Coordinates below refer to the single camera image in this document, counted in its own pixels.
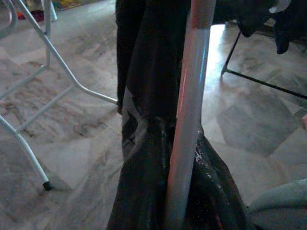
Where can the translucent pale plastic hanger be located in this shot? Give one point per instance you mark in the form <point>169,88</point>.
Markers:
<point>192,83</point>

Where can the pink garment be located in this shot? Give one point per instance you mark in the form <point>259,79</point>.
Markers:
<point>304,122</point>

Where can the black garment white print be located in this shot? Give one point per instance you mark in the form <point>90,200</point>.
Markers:
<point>156,60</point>

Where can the black metal drying rack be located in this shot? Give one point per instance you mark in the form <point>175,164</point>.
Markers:
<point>263,83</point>

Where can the navy blue garment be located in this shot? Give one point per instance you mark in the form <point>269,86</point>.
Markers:
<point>283,36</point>

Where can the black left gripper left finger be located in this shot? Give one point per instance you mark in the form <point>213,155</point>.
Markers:
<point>144,191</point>

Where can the large black t-shirt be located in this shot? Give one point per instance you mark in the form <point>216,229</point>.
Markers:
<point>251,19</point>

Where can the light blue folding table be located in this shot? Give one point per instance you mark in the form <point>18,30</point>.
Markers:
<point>31,157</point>

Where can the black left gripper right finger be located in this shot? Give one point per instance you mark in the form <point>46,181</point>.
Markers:
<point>216,196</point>

